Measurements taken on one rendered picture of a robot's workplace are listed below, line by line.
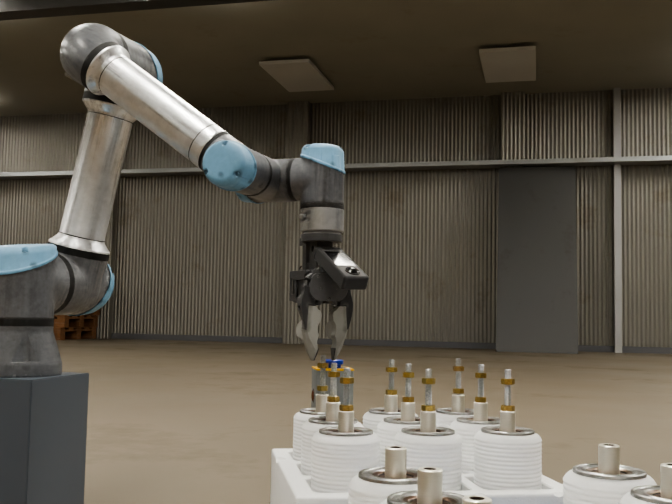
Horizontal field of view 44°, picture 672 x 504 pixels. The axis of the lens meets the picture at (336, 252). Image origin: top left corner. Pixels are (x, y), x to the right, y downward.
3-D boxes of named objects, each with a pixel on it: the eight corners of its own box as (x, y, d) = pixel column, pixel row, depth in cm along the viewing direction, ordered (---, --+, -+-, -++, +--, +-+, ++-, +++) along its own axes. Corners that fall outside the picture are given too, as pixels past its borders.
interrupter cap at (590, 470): (593, 483, 85) (593, 477, 85) (560, 470, 92) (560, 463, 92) (661, 482, 86) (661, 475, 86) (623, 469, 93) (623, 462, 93)
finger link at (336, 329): (335, 356, 146) (329, 304, 146) (351, 358, 141) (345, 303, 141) (319, 358, 145) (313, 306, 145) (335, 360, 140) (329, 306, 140)
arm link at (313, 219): (352, 209, 142) (309, 205, 138) (351, 236, 141) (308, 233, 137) (331, 213, 148) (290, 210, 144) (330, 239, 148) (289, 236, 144)
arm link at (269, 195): (222, 152, 142) (281, 149, 138) (251, 164, 153) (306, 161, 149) (221, 198, 142) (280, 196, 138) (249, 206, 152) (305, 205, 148)
